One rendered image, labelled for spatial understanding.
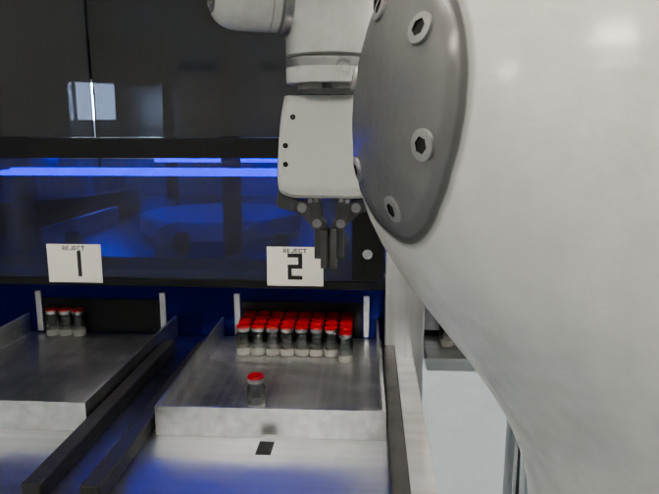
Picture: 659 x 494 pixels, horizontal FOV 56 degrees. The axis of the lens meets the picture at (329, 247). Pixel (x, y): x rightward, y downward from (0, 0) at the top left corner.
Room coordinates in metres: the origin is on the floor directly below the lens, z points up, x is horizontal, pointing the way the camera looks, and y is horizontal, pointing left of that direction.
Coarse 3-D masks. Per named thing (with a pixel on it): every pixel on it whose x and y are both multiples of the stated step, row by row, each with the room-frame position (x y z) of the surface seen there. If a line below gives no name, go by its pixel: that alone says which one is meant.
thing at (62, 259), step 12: (48, 252) 0.93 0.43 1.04; (60, 252) 0.93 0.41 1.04; (72, 252) 0.92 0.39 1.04; (84, 252) 0.92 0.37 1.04; (96, 252) 0.92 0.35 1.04; (48, 264) 0.93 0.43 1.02; (60, 264) 0.93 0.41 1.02; (72, 264) 0.92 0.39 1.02; (84, 264) 0.92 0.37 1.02; (96, 264) 0.92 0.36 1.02; (60, 276) 0.93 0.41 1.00; (72, 276) 0.92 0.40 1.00; (84, 276) 0.92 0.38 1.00; (96, 276) 0.92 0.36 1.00
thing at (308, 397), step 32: (224, 320) 0.99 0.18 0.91; (224, 352) 0.91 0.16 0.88; (192, 384) 0.79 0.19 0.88; (224, 384) 0.79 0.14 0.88; (288, 384) 0.79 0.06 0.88; (320, 384) 0.79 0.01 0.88; (352, 384) 0.79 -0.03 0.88; (160, 416) 0.65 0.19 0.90; (192, 416) 0.65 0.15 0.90; (224, 416) 0.64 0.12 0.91; (256, 416) 0.64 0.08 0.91; (288, 416) 0.64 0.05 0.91; (320, 416) 0.64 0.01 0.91; (352, 416) 0.64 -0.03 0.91; (384, 416) 0.64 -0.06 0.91
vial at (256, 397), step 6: (252, 384) 0.70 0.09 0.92; (258, 384) 0.70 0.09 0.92; (264, 384) 0.71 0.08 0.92; (252, 390) 0.70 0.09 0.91; (258, 390) 0.70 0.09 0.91; (264, 390) 0.70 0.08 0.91; (252, 396) 0.70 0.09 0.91; (258, 396) 0.70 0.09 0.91; (264, 396) 0.70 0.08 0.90; (252, 402) 0.70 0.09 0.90; (258, 402) 0.70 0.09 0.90; (264, 402) 0.70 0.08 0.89
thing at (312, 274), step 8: (272, 248) 0.90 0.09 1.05; (280, 248) 0.90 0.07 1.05; (288, 248) 0.90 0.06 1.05; (296, 248) 0.90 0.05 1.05; (304, 248) 0.90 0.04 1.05; (312, 248) 0.90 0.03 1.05; (272, 256) 0.90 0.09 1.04; (280, 256) 0.90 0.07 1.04; (304, 256) 0.90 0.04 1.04; (312, 256) 0.90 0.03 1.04; (272, 264) 0.90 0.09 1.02; (280, 264) 0.90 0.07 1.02; (288, 264) 0.90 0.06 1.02; (296, 264) 0.90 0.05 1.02; (304, 264) 0.90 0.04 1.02; (312, 264) 0.90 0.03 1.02; (320, 264) 0.90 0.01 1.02; (272, 272) 0.90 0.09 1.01; (280, 272) 0.90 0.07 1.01; (296, 272) 0.90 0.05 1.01; (304, 272) 0.90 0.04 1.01; (312, 272) 0.90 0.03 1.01; (320, 272) 0.90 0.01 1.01; (272, 280) 0.90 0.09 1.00; (280, 280) 0.90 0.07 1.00; (288, 280) 0.90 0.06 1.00; (296, 280) 0.90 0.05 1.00; (304, 280) 0.90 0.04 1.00; (312, 280) 0.90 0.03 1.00; (320, 280) 0.90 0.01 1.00
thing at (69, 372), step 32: (0, 352) 0.91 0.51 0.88; (32, 352) 0.91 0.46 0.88; (64, 352) 0.91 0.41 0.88; (96, 352) 0.91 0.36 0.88; (128, 352) 0.91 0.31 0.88; (0, 384) 0.79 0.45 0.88; (32, 384) 0.79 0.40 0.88; (64, 384) 0.79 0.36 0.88; (96, 384) 0.79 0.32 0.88; (0, 416) 0.66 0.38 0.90; (32, 416) 0.66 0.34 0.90; (64, 416) 0.66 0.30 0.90
